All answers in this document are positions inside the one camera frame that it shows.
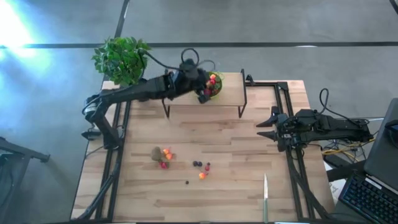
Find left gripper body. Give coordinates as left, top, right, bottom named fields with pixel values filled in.
left=177, top=58, right=213, bottom=105

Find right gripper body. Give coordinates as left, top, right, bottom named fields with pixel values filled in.
left=271, top=105, right=295, bottom=153

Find knife with green handle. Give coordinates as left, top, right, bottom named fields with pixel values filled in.
left=262, top=172, right=269, bottom=224

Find brown-green kiwi fruit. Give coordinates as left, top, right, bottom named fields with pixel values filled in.
left=150, top=146, right=164, bottom=162

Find green colander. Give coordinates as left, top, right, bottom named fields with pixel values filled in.
left=205, top=70, right=224, bottom=100

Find wooden shelf riser black legs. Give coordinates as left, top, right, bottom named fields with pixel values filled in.
left=161, top=68, right=249, bottom=119

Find white paper sheet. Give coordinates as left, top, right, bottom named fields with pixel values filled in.
left=323, top=161, right=345, bottom=195

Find green potted plant black pot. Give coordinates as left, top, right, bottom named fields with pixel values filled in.
left=91, top=36, right=153, bottom=103

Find grey laptop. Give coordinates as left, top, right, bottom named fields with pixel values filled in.
left=363, top=98, right=398, bottom=192

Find backlit black keyboard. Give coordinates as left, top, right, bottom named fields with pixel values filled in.
left=338, top=172, right=398, bottom=224

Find dark side table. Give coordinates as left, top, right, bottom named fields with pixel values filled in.
left=0, top=135, right=51, bottom=224

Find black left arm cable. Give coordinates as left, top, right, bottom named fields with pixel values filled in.
left=141, top=47, right=217, bottom=73

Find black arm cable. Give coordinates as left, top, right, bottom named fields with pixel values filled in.
left=141, top=47, right=217, bottom=73
left=319, top=88, right=373, bottom=125

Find black metal rig frame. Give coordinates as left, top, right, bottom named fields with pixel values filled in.
left=70, top=80, right=335, bottom=223

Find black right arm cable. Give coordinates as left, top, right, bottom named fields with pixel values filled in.
left=319, top=88, right=373, bottom=125

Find yellow floor cable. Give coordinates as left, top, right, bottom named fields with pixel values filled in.
left=322, top=138, right=377, bottom=156

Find white floor cable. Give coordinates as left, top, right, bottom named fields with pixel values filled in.
left=351, top=116, right=385, bottom=124

